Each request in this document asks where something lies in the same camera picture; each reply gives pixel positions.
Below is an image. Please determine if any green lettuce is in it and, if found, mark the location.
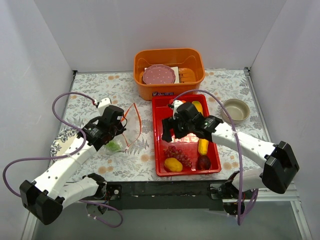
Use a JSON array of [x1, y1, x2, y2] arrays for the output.
[[105, 140, 126, 155]]

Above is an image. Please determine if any yellow corn cob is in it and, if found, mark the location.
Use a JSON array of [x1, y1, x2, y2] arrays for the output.
[[197, 138, 209, 156]]

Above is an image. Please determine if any purple grape bunch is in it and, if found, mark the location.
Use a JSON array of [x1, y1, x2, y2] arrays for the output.
[[163, 146, 192, 170]]

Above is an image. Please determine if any clear zip top bag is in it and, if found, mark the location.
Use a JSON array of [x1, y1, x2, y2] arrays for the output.
[[104, 103, 142, 156]]

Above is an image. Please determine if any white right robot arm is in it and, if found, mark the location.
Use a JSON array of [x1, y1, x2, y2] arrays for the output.
[[161, 100, 300, 199]]

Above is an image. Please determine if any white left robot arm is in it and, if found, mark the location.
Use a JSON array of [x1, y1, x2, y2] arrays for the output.
[[19, 105, 126, 225]]

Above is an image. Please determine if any yellow green mango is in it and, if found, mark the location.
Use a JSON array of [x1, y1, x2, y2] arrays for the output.
[[192, 101, 204, 116]]

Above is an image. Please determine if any red plastic tray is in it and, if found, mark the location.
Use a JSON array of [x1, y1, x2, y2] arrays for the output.
[[151, 95, 222, 177]]

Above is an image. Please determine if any floral tablecloth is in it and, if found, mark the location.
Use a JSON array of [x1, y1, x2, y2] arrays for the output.
[[63, 69, 270, 182]]

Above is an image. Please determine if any yellow lemon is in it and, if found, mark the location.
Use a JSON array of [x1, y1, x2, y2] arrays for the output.
[[164, 157, 183, 173]]

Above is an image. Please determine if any blue floral plate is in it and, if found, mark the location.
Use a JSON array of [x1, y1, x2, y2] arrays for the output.
[[50, 128, 78, 157]]

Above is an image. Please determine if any dark red fruit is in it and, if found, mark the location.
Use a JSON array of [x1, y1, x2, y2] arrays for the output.
[[197, 155, 211, 171]]

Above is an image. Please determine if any beige ceramic bowl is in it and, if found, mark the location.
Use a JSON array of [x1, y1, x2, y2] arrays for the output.
[[223, 98, 251, 125]]

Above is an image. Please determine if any pink dotted plate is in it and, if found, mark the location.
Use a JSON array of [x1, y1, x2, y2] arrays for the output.
[[142, 64, 176, 85]]

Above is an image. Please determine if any orange plastic bin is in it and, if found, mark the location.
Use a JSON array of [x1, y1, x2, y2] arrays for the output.
[[133, 48, 205, 101]]

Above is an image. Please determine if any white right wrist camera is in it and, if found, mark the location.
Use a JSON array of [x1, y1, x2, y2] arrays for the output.
[[172, 100, 185, 120]]

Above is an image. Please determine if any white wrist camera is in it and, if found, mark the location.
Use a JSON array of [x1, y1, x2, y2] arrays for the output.
[[172, 100, 185, 120], [96, 97, 112, 116]]

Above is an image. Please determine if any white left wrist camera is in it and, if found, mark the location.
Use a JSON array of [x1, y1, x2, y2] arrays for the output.
[[96, 97, 112, 116]]

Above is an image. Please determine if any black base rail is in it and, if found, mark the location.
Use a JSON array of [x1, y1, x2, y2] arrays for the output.
[[100, 180, 238, 214]]

